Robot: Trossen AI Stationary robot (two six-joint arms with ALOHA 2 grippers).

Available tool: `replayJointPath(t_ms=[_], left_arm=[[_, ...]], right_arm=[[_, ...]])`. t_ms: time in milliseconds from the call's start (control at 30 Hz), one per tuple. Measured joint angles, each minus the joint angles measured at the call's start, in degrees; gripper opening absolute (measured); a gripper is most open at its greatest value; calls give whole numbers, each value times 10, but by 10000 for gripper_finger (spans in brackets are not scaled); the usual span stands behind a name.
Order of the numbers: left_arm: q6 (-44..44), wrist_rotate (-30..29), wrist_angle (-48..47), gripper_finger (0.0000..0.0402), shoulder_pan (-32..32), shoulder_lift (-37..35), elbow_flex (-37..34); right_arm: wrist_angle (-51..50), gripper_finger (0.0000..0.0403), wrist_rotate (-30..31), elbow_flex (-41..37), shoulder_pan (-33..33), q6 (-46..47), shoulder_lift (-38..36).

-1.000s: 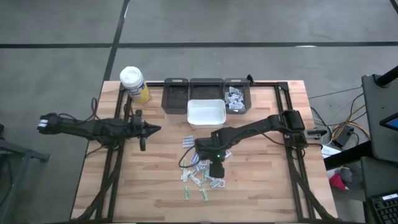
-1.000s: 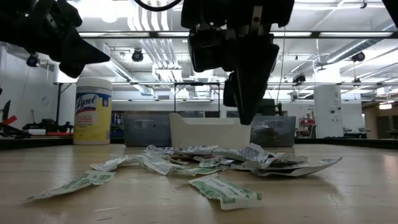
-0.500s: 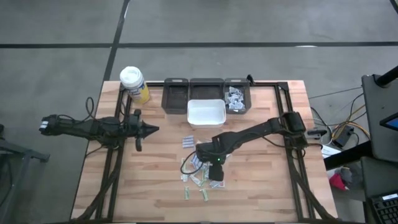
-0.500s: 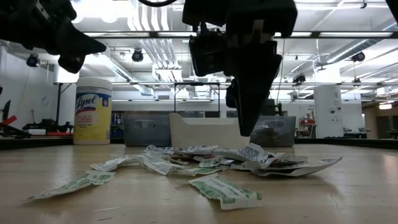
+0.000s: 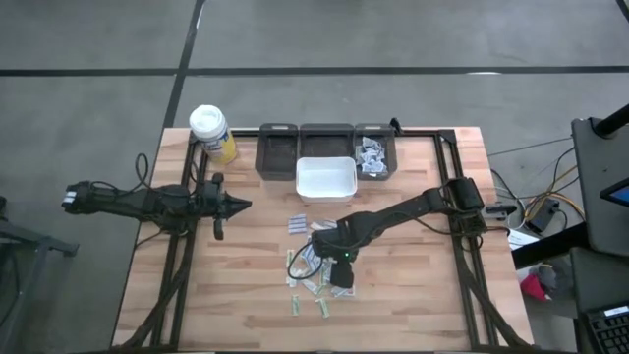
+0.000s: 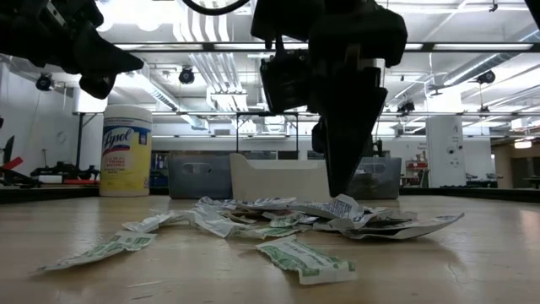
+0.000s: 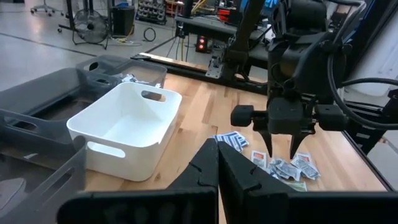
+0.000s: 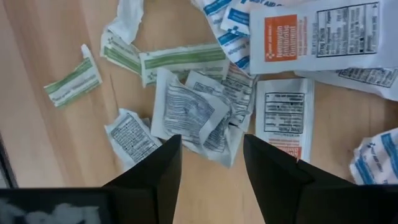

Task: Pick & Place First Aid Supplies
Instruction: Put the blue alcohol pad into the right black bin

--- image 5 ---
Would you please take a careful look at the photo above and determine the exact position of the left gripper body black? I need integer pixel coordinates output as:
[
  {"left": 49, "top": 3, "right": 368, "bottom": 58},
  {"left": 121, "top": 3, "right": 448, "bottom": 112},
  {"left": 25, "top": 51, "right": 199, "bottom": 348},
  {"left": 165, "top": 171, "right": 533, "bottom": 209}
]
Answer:
[{"left": 199, "top": 171, "right": 232, "bottom": 241}]

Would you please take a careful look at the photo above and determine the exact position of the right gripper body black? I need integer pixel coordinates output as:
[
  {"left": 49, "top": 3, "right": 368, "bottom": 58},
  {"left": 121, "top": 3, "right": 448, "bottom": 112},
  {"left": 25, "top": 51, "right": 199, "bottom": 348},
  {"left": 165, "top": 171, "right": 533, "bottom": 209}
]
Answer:
[{"left": 310, "top": 218, "right": 365, "bottom": 265}]

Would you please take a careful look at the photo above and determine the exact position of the blue stripe bandage packet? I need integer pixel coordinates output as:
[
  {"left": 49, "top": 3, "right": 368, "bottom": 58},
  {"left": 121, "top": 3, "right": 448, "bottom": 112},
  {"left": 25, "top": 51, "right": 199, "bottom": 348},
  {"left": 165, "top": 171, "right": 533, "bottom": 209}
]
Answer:
[{"left": 300, "top": 244, "right": 320, "bottom": 269}]

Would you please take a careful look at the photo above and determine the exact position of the white plastic bin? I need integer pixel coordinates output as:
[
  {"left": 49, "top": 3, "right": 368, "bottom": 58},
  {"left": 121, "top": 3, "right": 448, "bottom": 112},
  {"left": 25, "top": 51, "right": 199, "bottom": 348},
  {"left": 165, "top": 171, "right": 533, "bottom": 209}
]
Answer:
[{"left": 295, "top": 155, "right": 359, "bottom": 204}]

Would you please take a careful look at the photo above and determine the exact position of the narrow grey plastic bin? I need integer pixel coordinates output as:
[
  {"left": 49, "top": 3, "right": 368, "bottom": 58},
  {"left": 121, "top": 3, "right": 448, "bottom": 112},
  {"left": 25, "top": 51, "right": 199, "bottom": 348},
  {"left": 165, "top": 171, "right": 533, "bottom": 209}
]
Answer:
[{"left": 255, "top": 122, "right": 300, "bottom": 182}]

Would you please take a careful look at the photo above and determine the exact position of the yellow Lysol wipes canister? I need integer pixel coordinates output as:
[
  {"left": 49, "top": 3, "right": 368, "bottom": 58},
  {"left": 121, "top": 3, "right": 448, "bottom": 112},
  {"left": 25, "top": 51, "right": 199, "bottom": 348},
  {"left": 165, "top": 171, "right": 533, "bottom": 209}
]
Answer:
[{"left": 189, "top": 103, "right": 239, "bottom": 166}]

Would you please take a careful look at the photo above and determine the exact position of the wide grey plastic bin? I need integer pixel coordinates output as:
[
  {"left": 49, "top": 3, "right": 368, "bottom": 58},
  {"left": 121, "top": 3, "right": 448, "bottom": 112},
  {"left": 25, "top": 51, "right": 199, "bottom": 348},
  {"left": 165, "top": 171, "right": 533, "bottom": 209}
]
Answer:
[{"left": 298, "top": 122, "right": 356, "bottom": 161}]

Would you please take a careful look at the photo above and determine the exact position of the black three-compartment tray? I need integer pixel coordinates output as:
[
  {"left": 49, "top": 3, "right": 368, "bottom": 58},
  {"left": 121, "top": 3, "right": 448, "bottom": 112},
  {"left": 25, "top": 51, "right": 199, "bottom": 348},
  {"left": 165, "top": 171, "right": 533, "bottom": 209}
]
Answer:
[{"left": 353, "top": 122, "right": 398, "bottom": 182}]

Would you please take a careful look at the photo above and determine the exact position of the white paper sheet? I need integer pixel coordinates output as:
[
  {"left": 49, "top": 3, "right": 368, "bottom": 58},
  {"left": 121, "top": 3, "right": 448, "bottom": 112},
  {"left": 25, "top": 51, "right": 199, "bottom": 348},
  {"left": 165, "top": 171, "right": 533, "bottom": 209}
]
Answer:
[{"left": 505, "top": 228, "right": 540, "bottom": 252}]

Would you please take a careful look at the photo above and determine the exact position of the grey metal stand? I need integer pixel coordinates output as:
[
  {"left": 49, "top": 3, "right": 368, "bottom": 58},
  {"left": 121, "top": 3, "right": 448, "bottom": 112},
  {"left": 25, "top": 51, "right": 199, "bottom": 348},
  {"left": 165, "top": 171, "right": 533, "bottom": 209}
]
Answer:
[{"left": 0, "top": 196, "right": 80, "bottom": 354}]

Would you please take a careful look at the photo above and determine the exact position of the red cloth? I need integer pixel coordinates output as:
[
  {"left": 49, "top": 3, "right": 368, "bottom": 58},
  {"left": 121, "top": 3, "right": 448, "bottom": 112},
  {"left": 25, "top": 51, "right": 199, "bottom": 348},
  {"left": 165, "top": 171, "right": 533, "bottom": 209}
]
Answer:
[{"left": 519, "top": 272, "right": 549, "bottom": 302}]

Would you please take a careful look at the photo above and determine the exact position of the black cart leg bar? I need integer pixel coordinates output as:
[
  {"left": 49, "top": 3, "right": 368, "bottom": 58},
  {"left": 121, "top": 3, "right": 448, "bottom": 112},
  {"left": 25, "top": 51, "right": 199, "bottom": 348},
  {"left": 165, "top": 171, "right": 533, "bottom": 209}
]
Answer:
[{"left": 510, "top": 223, "right": 589, "bottom": 269}]

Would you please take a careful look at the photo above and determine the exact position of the grey cloth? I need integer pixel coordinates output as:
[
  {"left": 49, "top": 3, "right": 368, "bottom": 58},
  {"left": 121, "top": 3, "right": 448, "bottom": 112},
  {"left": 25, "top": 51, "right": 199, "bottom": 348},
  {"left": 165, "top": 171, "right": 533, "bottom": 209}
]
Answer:
[{"left": 538, "top": 265, "right": 559, "bottom": 291}]

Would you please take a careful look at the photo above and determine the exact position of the dark grey side cart top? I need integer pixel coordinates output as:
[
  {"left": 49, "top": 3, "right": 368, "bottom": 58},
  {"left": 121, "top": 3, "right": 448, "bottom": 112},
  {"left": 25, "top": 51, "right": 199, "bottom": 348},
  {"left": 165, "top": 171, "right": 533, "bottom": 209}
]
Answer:
[{"left": 569, "top": 116, "right": 629, "bottom": 257}]

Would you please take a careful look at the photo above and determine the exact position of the dark grey lower cart shelf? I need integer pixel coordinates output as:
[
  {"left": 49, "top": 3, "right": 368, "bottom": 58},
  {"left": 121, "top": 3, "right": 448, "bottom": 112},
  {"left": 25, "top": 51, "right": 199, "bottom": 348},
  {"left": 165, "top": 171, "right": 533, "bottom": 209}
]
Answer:
[{"left": 569, "top": 248, "right": 629, "bottom": 316}]

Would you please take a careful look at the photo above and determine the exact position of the tablet with blue screen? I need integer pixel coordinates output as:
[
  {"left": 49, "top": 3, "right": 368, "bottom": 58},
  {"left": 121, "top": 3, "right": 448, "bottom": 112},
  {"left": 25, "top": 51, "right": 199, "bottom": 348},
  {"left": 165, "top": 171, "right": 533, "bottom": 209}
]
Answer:
[{"left": 600, "top": 177, "right": 629, "bottom": 207}]

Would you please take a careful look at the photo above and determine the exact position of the black keyboard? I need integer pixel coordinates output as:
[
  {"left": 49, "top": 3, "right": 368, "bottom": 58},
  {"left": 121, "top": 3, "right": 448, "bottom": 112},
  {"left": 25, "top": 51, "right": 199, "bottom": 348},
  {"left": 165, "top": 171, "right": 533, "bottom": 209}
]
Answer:
[{"left": 584, "top": 304, "right": 629, "bottom": 354}]

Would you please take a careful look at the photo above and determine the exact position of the black cart pole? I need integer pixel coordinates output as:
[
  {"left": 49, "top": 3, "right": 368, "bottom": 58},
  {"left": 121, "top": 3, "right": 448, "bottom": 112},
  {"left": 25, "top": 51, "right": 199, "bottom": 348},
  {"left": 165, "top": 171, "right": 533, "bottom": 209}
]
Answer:
[{"left": 592, "top": 102, "right": 629, "bottom": 139}]

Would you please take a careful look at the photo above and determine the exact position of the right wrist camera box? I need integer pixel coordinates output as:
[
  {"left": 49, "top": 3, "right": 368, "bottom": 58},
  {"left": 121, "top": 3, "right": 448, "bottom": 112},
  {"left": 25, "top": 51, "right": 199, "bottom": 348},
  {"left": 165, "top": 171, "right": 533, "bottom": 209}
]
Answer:
[{"left": 329, "top": 263, "right": 356, "bottom": 290}]

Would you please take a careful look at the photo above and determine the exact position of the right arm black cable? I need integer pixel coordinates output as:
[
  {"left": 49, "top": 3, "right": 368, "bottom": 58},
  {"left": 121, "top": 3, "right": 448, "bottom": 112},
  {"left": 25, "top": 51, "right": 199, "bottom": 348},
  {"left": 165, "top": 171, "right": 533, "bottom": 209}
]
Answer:
[{"left": 287, "top": 240, "right": 320, "bottom": 282}]

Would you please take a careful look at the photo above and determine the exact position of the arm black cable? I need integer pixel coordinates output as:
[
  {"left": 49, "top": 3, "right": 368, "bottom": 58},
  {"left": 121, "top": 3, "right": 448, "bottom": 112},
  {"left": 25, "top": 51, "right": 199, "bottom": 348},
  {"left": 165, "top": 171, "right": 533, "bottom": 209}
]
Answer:
[
  {"left": 287, "top": 240, "right": 320, "bottom": 282},
  {"left": 87, "top": 152, "right": 171, "bottom": 198}
]

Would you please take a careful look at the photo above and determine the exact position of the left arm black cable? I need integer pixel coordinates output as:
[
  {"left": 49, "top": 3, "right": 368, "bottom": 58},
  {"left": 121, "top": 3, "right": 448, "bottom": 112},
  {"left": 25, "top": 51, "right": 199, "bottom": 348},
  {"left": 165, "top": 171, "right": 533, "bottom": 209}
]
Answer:
[{"left": 87, "top": 152, "right": 171, "bottom": 198}]

